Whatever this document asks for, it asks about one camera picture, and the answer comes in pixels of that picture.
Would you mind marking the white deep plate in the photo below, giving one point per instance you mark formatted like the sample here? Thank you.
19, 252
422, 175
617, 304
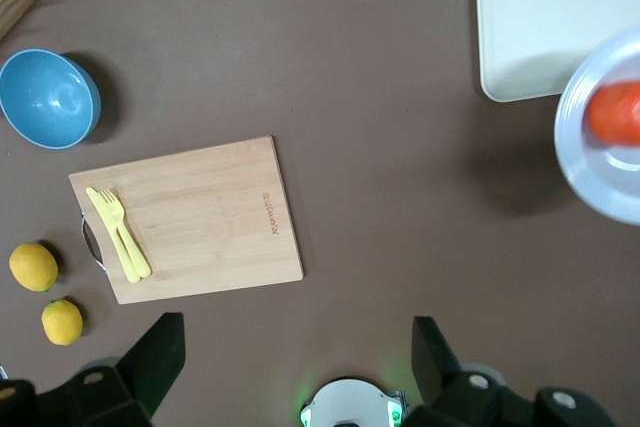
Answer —
575, 162

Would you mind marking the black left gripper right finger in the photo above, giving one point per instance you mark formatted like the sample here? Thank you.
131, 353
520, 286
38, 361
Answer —
435, 372

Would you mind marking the orange mandarin fruit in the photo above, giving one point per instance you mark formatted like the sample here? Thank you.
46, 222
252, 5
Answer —
617, 114

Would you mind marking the blue bowl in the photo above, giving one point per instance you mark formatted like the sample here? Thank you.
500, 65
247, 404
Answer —
45, 97

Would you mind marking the cream tray with bear print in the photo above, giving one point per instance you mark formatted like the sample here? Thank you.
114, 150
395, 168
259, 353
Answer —
525, 22

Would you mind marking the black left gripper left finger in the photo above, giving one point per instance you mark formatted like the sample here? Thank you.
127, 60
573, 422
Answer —
150, 372

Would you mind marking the wooden cutting board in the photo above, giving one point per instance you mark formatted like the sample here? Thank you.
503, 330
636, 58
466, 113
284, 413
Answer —
210, 222

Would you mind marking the small yellow lemon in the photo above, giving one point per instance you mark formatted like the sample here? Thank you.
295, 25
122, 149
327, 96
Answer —
62, 322

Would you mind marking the large yellow lemon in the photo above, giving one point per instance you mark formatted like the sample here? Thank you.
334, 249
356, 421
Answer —
32, 267

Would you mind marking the yellow plastic fork and knife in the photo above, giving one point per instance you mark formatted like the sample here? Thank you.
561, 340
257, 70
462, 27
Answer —
102, 209

